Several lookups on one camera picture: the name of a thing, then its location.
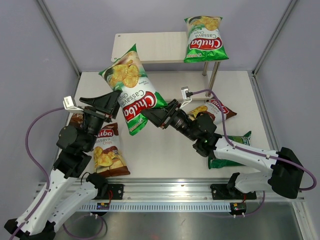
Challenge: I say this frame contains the aluminium mounting rail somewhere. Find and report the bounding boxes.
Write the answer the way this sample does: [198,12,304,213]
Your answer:
[33,178,306,203]

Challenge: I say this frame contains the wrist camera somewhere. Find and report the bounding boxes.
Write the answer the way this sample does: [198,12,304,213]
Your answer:
[62,96,83,113]
[180,86,193,109]

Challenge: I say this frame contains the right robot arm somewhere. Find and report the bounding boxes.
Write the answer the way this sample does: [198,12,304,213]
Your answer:
[141,100,304,199]

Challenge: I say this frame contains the dark brown sea salt bag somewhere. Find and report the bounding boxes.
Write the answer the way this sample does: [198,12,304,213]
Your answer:
[68,113,84,129]

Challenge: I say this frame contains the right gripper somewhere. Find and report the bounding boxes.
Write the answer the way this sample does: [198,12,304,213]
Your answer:
[141,99,199,142]

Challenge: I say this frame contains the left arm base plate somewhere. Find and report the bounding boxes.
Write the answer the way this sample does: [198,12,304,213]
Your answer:
[94,183,124,201]

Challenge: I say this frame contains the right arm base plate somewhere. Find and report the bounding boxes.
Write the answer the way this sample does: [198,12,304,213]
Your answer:
[210,184,257,200]

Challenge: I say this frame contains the green Chuba bag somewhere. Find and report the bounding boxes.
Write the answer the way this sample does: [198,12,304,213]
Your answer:
[183,15,229,63]
[99,44,168,136]

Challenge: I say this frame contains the brown chuba bag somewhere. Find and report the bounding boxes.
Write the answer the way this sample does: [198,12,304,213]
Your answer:
[187,97,237,125]
[93,122,131,178]

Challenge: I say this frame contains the slotted cable duct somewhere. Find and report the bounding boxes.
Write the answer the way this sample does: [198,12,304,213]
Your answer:
[78,202,231,213]

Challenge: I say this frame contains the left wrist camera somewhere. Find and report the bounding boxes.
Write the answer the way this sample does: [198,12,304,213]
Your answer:
[62,96,83,113]

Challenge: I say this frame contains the dark green portrait chips bag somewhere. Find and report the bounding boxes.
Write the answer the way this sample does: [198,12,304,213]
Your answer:
[207,130,252,170]

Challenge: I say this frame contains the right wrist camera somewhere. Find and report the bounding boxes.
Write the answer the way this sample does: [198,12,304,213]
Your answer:
[180,86,193,109]

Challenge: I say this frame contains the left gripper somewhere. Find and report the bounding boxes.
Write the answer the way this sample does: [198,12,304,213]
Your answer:
[80,90,124,152]

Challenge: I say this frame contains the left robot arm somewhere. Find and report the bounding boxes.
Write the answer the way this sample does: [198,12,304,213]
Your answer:
[4,90,122,240]

